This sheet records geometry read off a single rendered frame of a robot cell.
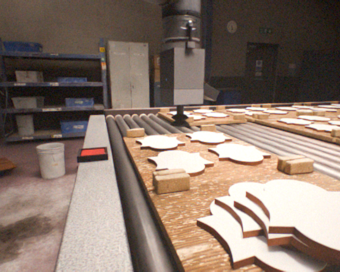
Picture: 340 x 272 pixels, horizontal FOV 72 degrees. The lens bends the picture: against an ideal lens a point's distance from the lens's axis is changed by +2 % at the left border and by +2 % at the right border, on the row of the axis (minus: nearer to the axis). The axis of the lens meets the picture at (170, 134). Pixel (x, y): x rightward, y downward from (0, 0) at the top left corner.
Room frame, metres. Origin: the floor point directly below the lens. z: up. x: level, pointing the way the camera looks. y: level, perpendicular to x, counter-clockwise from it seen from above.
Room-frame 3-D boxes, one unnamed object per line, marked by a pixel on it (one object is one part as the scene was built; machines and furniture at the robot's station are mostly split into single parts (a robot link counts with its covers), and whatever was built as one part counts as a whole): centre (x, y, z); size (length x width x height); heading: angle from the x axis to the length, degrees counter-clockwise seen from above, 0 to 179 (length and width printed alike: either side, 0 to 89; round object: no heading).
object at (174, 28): (0.49, -0.02, 1.21); 0.08 x 0.08 x 0.05
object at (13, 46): (4.40, 2.62, 1.68); 0.56 x 0.38 x 0.20; 107
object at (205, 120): (1.27, -0.15, 0.94); 0.41 x 0.35 x 0.04; 17
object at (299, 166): (0.44, -0.26, 0.95); 0.06 x 0.02 x 0.03; 108
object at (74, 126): (4.66, 1.90, 0.25); 0.62 x 0.42 x 0.22; 117
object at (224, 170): (0.61, -0.07, 0.93); 0.41 x 0.35 x 0.02; 17
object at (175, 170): (0.38, 0.00, 0.95); 0.06 x 0.02 x 0.03; 107
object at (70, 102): (4.70, 1.82, 0.72); 0.50 x 0.38 x 0.16; 102
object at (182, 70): (0.50, -0.04, 1.13); 0.12 x 0.09 x 0.16; 111
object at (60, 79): (4.61, 1.91, 1.14); 0.50 x 0.38 x 0.11; 118
